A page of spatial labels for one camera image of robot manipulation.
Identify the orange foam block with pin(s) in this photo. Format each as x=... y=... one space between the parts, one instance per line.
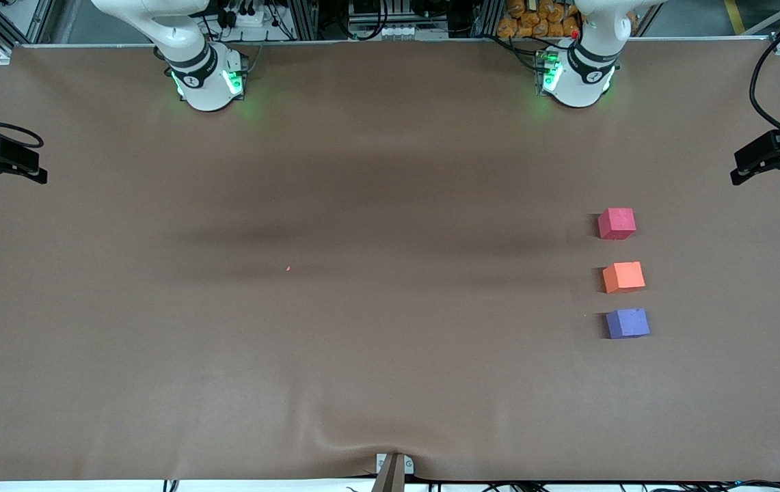
x=624 y=277

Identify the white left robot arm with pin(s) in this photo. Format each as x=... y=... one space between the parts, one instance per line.
x=577 y=85

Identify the red foam block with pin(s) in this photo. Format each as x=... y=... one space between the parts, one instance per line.
x=616 y=223

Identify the purple foam block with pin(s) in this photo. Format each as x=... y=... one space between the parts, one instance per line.
x=629 y=323

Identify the pile of orange toys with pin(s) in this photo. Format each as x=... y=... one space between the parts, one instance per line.
x=533 y=20

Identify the white power strip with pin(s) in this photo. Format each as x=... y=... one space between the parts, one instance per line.
x=246 y=18

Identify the white connector block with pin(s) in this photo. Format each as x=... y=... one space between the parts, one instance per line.
x=400 y=31

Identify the brown table mat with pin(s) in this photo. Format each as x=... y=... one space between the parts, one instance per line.
x=362 y=376

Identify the aluminium frame post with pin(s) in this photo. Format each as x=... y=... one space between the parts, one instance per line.
x=489 y=17
x=304 y=20

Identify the small metal clamp bracket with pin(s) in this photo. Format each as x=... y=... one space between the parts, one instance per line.
x=381 y=465

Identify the grey camera mount pole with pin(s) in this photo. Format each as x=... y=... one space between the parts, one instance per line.
x=391 y=478

